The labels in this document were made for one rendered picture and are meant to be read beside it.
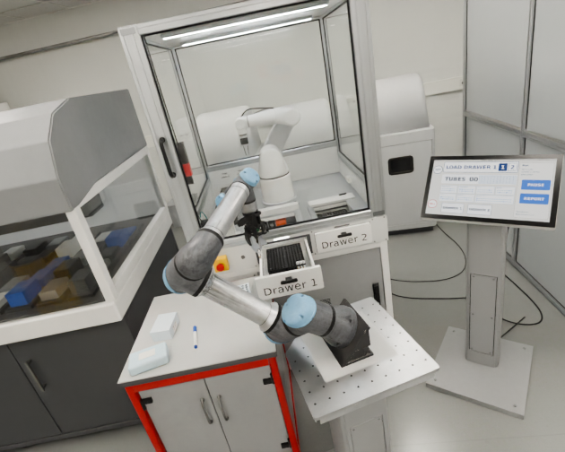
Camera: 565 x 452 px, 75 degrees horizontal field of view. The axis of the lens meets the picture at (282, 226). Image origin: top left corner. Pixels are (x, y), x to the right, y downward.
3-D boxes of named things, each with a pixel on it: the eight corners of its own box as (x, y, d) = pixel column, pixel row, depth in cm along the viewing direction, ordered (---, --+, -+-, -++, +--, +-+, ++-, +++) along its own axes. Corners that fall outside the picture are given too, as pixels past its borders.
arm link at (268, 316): (308, 342, 130) (169, 268, 112) (283, 351, 140) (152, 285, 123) (312, 311, 138) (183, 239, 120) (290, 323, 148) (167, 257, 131)
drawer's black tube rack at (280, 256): (308, 275, 170) (305, 263, 168) (270, 282, 170) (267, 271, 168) (301, 253, 191) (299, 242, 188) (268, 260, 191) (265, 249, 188)
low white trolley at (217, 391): (308, 476, 170) (275, 351, 140) (176, 502, 171) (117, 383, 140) (294, 379, 224) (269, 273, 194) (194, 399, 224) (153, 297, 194)
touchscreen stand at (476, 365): (523, 420, 175) (543, 229, 135) (425, 386, 202) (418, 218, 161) (533, 350, 210) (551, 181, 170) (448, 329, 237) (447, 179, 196)
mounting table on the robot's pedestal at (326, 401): (441, 393, 124) (440, 367, 119) (319, 445, 115) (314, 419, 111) (374, 317, 164) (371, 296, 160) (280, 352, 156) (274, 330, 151)
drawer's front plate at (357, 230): (372, 242, 191) (370, 222, 187) (317, 253, 191) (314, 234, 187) (371, 240, 193) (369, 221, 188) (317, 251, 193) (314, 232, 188)
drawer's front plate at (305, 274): (324, 287, 162) (320, 266, 158) (259, 300, 162) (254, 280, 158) (323, 285, 163) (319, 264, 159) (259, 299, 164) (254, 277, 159)
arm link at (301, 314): (333, 331, 122) (300, 319, 117) (308, 341, 132) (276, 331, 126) (333, 298, 130) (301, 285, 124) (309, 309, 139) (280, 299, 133)
